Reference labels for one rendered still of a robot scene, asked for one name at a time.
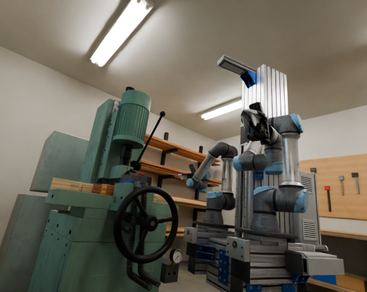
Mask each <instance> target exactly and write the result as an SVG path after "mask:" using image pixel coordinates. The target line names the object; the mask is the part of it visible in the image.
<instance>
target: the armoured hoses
mask: <svg viewBox="0 0 367 292"><path fill-rule="evenodd" d="M143 186H148V183H147V182H143V183H142V187H143ZM139 187H140V182H139V181H134V190H136V189H138V188H139ZM141 197H142V198H141V204H142V206H143V207H144V209H145V211H146V206H147V205H146V203H147V202H146V201H147V193H145V194H142V196H141ZM132 202H133V204H132V212H131V223H130V226H131V227H132V228H133V231H132V232H131V233H130V234H129V245H128V248H129V250H130V251H132V252H133V253H134V244H135V232H136V220H137V219H136V218H137V207H138V206H137V204H136V202H135V200H133V201H132ZM143 231H144V230H143V229H142V228H141V227H140V235H139V239H140V238H141V235H142V233H143ZM144 242H145V240H144ZM144 242H143V244H142V246H141V249H140V251H139V255H141V256H143V255H144V246H145V245H144V244H145V243H144ZM143 265H144V264H138V269H137V270H138V274H139V276H138V275H137V274H135V273H134V272H133V270H132V268H133V267H132V266H133V262H131V261H129V260H127V266H126V273H127V276H128V278H129V279H131V280H133V281H134V282H136V283H137V284H139V285H140V286H142V287H144V288H145V289H146V290H148V291H150V290H151V289H152V284H153V285H154V286H156V287H159V286H160V285H161V282H160V281H159V280H158V279H156V278H155V277H153V276H151V275H150V274H148V273H147V272H145V271H144V268H143V267H144V266H143ZM147 281H148V282H147Z"/></svg>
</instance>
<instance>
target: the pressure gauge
mask: <svg viewBox="0 0 367 292"><path fill-rule="evenodd" d="M177 256H178V257H177ZM169 258H170V260H171V262H172V267H174V266H175V264H178V263H179V262H180V261H181V260H182V258H183V253H182V251H181V250H179V249H173V250H172V251H171V252H170V255H169Z"/></svg>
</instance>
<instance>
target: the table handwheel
mask: <svg viewBox="0 0 367 292"><path fill-rule="evenodd" d="M150 192H151V193H155V194H158V195H161V196H162V197H163V198H164V199H165V200H166V201H167V203H168V205H169V207H170V210H171V213H172V217H169V218H162V219H157V217H156V216H152V215H148V214H147V213H146V211H145V209H144V207H143V206H142V204H141V202H140V200H139V198H138V196H139V195H141V194H145V193H150ZM133 200H135V202H136V204H137V205H138V207H139V209H140V211H141V213H142V215H143V217H139V216H137V218H136V219H137V220H136V225H139V226H141V228H142V229H143V230H144V231H143V233H142V235H141V238H140V240H139V243H138V245H137V247H136V249H135V252H134V253H133V252H132V251H130V250H129V249H128V247H127V246H126V244H125V242H124V240H123V237H122V230H121V226H122V219H123V215H124V214H125V211H126V209H127V207H128V206H129V204H130V203H131V202H132V201H133ZM125 221H126V222H127V223H129V224H130V223H131V215H128V216H126V218H125ZM169 221H172V227H171V230H170V234H169V236H168V238H167V240H166V242H165V243H164V245H163V246H162V247H161V248H160V249H159V250H157V251H156V252H154V253H152V254H149V255H138V254H139V251H140V249H141V246H142V244H143V242H144V240H145V237H146V235H147V233H148V231H150V232H152V231H154V230H156V228H157V226H158V224H159V223H163V222H169ZM178 224H179V216H178V211H177V207H176V204H175V202H174V200H173V199H172V197H171V196H170V195H169V194H168V193H167V192H166V191H165V190H164V189H162V188H160V187H156V186H150V185H149V186H143V187H140V188H138V189H136V190H134V191H132V192H131V193H130V194H129V195H128V196H127V197H126V198H125V199H124V200H123V201H122V203H121V204H120V206H119V208H118V210H117V213H116V215H115V219H114V239H115V243H116V246H117V248H118V250H119V251H120V253H121V254H122V255H123V256H124V257H125V258H126V259H128V260H129V261H131V262H134V263H137V264H147V263H150V262H153V261H155V260H157V259H159V258H161V257H162V256H163V255H164V254H165V253H166V252H167V251H168V250H169V248H170V247H171V245H172V243H173V241H174V239H175V237H176V234H177V229H178Z"/></svg>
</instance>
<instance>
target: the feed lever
mask: <svg viewBox="0 0 367 292"><path fill-rule="evenodd" d="M165 115H166V113H165V111H161V112H160V117H159V119H158V122H157V124H156V125H155V127H154V129H153V131H152V133H151V135H150V137H149V139H148V141H147V142H146V144H145V146H144V148H143V150H142V152H141V154H140V156H139V158H138V160H137V161H134V160H133V161H132V162H131V164H130V167H133V170H135V171H139V170H140V168H141V163H140V162H139V161H140V159H141V157H142V155H143V153H144V151H145V150H146V148H147V146H148V143H149V142H150V140H151V138H152V136H153V134H154V132H155V130H156V128H157V126H158V125H159V123H160V121H161V119H162V117H164V116H165Z"/></svg>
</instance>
